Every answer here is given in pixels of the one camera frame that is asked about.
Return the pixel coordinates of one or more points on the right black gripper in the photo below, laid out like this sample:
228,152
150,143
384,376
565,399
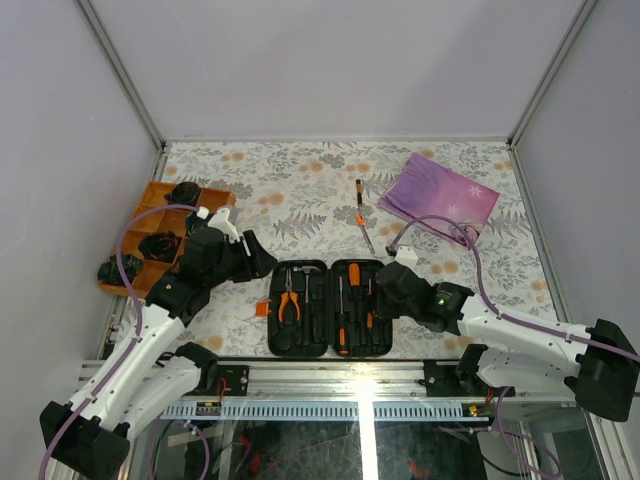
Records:
382,309

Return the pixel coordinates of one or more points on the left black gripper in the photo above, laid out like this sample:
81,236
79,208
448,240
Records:
261,260

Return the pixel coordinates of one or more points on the orange black utility tool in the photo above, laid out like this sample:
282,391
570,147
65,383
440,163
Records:
370,305

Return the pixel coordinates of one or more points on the orange handled pliers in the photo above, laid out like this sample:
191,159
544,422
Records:
289,301

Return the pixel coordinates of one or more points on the small claw hammer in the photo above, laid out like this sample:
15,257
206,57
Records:
306,270

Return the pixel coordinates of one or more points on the orange handled screwdriver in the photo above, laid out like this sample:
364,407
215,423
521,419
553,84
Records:
354,279

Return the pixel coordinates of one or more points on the black handled screwdriver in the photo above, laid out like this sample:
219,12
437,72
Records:
343,347

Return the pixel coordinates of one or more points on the black plastic tool case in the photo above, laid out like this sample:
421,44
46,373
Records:
316,332

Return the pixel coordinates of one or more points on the orange metal file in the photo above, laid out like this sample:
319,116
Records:
362,227

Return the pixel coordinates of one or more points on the small precision screwdriver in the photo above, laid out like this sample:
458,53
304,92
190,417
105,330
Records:
359,190

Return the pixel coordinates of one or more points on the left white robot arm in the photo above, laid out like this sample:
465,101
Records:
92,432

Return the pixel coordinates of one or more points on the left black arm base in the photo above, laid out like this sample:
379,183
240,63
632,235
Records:
226,380

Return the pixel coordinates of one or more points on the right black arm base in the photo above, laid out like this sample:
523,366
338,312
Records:
456,378

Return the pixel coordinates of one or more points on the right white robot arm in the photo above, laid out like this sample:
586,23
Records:
596,365

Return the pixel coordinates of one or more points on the dark rolled band lower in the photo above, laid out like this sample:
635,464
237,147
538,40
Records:
160,246

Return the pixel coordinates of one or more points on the dark rolled band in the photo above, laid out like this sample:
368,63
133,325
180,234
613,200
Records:
160,246
184,193

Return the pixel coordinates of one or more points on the dark rolled band top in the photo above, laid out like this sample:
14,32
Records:
184,193

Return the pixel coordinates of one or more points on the purple printed pouch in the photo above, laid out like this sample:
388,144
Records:
450,205

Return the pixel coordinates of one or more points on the orange compartment tray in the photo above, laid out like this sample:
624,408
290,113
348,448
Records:
174,220

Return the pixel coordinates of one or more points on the dark rolled band outside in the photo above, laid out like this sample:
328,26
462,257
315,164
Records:
109,273

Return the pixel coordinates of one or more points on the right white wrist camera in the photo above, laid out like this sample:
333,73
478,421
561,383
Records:
403,255

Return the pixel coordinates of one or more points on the aluminium front rail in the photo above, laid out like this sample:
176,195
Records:
328,391

